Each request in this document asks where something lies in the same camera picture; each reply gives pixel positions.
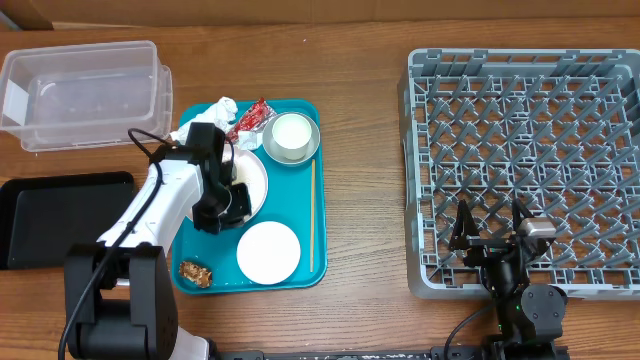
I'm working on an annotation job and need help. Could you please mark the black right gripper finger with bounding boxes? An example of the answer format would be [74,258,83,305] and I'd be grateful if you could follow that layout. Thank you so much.
[448,200,479,250]
[512,198,534,235]

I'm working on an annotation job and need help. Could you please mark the large white plate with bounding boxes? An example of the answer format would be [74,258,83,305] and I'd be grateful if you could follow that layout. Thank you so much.
[185,143,270,225]

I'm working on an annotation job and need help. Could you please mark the small white paper piece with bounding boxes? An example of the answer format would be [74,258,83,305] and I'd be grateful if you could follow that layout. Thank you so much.
[236,131,263,151]

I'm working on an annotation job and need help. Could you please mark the white napkin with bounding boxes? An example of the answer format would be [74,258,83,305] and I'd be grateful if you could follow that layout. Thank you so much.
[170,97,238,145]

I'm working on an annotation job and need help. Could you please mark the red snack wrapper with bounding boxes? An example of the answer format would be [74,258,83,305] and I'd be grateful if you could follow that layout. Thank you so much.
[227,98,276,143]

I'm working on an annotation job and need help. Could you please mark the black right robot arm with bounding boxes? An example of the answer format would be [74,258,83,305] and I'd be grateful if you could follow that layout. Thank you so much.
[443,200,569,359]

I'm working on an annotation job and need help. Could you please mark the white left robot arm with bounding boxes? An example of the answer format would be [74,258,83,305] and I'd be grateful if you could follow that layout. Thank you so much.
[58,122,251,359]

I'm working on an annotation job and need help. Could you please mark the grey dishwasher rack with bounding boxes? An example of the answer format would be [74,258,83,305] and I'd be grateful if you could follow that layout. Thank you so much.
[398,48,639,300]

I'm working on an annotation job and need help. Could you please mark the small white plate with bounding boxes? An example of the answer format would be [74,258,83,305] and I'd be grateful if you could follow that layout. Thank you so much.
[236,221,301,285]

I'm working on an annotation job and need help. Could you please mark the teal serving tray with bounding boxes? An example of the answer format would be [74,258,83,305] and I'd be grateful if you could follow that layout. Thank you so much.
[170,98,329,296]

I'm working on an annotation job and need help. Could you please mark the brown food scrap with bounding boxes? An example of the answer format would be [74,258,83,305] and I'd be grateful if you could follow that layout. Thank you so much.
[179,261,213,288]

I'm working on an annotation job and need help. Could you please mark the grey saucer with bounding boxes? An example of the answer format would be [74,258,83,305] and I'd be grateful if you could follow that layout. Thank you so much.
[263,112,321,166]

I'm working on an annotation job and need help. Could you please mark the wooden chopstick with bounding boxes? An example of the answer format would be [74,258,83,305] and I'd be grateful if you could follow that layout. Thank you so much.
[309,159,316,273]

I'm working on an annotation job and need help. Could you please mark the white cup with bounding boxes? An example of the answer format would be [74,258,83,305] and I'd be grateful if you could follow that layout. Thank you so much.
[272,113,312,161]

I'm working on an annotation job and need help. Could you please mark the black plastic tray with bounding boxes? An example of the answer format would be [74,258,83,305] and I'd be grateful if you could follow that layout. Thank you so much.
[1,171,136,270]

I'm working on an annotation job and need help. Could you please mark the clear plastic bin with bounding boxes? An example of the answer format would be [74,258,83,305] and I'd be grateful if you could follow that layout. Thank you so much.
[1,41,173,152]

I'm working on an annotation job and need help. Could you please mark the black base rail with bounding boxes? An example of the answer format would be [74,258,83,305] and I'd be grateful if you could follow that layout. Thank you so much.
[211,346,571,360]

